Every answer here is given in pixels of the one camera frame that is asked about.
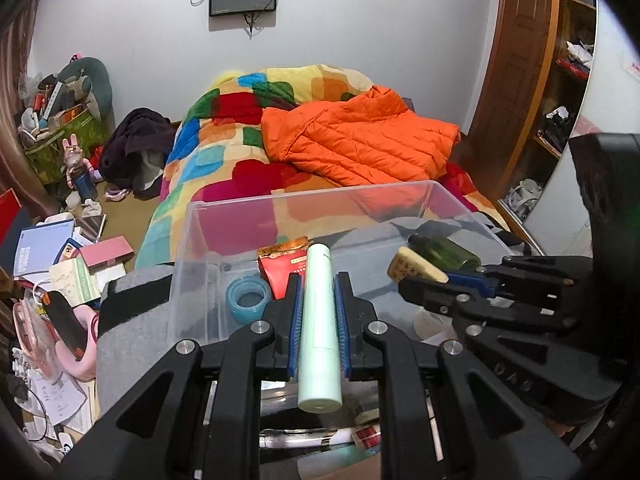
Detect brown curtain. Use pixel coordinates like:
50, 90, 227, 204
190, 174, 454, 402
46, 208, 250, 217
0, 0, 61, 216

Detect pale green tube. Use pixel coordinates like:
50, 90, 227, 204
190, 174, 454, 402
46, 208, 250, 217
297, 242, 344, 413

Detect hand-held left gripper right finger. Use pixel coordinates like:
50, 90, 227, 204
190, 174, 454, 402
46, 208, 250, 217
334, 271, 583, 480

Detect dark clothes pile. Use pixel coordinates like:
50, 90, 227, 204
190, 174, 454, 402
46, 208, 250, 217
99, 108, 176, 200

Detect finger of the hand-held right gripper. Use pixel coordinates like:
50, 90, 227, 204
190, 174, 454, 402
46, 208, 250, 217
444, 255, 595, 311
398, 275, 581, 333

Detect orange down jacket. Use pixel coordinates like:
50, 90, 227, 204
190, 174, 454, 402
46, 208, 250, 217
261, 85, 462, 188

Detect red snack packet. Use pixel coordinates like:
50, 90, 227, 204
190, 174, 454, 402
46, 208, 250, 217
256, 236, 311, 302

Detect red board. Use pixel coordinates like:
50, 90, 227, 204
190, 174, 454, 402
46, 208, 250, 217
0, 188, 23, 241

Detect blue tape roll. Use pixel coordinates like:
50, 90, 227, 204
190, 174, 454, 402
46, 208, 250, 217
225, 277, 273, 325

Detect wooden door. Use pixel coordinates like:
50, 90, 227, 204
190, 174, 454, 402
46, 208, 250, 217
467, 0, 553, 196

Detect wooden shelf unit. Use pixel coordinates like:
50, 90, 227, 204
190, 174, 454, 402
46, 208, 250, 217
495, 0, 598, 241

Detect green bag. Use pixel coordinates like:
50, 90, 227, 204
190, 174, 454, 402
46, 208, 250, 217
22, 107, 108, 186

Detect pile of white papers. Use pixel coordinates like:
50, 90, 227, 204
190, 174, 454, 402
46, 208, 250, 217
10, 360, 96, 441

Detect blue book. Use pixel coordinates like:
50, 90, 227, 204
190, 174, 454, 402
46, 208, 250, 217
14, 220, 76, 278

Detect pink box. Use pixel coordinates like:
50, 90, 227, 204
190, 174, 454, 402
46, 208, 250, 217
79, 236, 135, 271

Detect white red tube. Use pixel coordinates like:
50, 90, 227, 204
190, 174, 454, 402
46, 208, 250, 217
259, 424, 382, 450

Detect green bottle with beige cap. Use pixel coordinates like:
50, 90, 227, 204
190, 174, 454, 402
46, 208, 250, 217
387, 233, 482, 284

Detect pink plastic holder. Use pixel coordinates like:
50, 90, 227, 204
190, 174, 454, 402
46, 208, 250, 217
55, 307, 98, 381

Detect black orange tool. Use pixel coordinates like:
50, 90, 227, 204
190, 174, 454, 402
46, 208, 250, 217
42, 290, 88, 361

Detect clear plastic storage bin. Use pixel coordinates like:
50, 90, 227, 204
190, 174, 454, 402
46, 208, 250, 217
167, 180, 516, 361

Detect pink rabbit toy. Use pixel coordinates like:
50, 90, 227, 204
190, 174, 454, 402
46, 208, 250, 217
62, 132, 99, 202

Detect dark booklet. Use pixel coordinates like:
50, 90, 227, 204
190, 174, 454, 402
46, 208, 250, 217
75, 214, 107, 242

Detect colourful patchwork blanket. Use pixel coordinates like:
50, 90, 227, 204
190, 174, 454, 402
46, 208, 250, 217
135, 64, 511, 273

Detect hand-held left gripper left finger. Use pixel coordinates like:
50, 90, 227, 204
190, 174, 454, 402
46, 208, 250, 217
60, 272, 306, 480

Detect green white book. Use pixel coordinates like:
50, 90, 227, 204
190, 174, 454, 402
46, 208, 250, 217
48, 256, 102, 306

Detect white shoes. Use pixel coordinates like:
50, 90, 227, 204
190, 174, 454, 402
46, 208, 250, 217
507, 179, 543, 221

